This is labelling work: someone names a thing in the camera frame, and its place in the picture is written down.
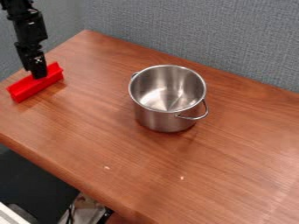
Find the stainless steel pot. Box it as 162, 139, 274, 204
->
129, 65, 210, 132

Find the grey table leg bracket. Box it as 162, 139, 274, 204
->
59, 193, 114, 224

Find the white object at corner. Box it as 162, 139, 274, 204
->
0, 202, 31, 224

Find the red rectangular block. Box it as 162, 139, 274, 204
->
6, 61, 63, 103

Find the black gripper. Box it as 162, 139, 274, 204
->
0, 0, 48, 80

